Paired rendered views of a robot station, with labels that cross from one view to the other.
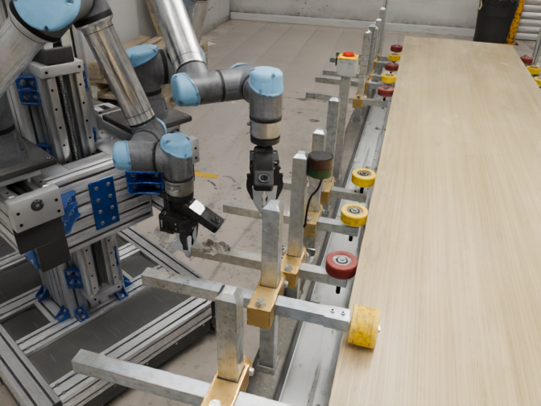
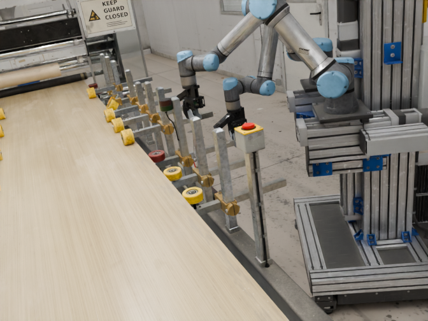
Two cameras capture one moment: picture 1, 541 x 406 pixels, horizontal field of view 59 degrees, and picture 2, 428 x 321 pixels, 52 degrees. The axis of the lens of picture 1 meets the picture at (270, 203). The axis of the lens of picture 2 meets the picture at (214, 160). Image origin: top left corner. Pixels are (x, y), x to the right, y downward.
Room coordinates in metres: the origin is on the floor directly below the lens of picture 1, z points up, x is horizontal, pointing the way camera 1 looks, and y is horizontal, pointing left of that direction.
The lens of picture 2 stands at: (2.76, -1.11, 1.69)
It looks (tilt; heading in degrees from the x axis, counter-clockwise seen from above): 24 degrees down; 145
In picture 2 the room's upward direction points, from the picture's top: 9 degrees counter-clockwise
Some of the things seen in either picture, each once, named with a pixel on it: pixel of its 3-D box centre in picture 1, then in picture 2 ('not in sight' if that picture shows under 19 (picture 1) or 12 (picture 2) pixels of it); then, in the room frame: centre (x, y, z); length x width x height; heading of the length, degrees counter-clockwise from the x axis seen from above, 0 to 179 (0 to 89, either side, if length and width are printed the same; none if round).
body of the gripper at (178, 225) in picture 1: (179, 210); (235, 119); (1.08, 0.25, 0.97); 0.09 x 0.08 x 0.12; 75
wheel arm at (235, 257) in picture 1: (266, 264); (195, 153); (1.02, 0.00, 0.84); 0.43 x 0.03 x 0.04; 75
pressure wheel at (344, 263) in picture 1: (340, 275); (158, 162); (0.97, -0.19, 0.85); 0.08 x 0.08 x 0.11
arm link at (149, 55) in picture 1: (143, 67); (339, 72); (1.59, 0.44, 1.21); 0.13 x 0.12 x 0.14; 117
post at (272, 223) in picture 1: (270, 295); (167, 130); (0.80, -0.01, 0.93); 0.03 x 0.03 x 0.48; 75
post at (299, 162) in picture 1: (295, 234); (183, 144); (1.04, -0.07, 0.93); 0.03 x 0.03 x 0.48; 75
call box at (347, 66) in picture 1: (347, 66); (249, 139); (1.77, -0.27, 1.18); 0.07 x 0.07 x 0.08; 75
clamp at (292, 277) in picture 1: (293, 264); (183, 158); (1.02, -0.07, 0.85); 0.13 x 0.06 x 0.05; 165
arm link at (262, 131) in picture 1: (264, 126); (188, 79); (1.05, 0.02, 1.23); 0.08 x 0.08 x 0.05
